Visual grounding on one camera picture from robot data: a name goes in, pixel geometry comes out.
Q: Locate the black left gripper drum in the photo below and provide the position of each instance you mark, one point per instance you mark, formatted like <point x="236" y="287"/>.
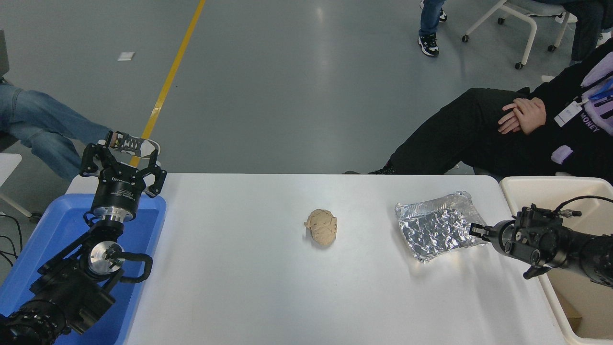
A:
<point x="119" y="191"/>

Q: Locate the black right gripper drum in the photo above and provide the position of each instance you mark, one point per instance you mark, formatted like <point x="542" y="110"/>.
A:
<point x="596" y="261"/>

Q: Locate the silver foil plate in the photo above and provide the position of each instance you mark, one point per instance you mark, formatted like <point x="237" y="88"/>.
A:
<point x="436" y="230"/>

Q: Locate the person's hand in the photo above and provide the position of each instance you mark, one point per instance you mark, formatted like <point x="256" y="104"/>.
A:
<point x="529" y="108"/>
<point x="529" y="125"/>

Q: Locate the large pale bin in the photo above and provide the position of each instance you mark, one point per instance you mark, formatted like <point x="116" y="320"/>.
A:
<point x="591" y="311"/>

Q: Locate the brown cardboard piece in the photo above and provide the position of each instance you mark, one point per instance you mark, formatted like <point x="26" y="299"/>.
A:
<point x="571" y="314"/>

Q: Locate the person in jeans seat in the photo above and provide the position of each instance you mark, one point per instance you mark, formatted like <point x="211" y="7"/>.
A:
<point x="38" y="124"/>

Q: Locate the blue plastic tray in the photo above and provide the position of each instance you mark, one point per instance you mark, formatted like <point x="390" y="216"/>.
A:
<point x="62" y="225"/>

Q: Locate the white side table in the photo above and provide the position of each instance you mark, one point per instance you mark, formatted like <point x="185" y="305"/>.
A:
<point x="7" y="165"/>

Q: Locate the person beside bin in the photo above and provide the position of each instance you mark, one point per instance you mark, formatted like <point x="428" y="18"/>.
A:
<point x="469" y="139"/>

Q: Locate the white ID badge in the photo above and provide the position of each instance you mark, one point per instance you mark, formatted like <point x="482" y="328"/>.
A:
<point x="567" y="113"/>

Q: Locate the crumpled tan paper ball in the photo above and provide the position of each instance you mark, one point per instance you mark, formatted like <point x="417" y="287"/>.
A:
<point x="322" y="227"/>

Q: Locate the person on wheeled chair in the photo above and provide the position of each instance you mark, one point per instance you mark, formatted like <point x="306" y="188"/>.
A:
<point x="586" y="28"/>

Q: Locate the white wheeled chair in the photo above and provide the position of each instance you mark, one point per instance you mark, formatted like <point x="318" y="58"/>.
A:
<point x="531" y="7"/>

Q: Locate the standing person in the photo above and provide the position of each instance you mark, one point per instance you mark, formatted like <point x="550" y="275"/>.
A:
<point x="429" y="21"/>

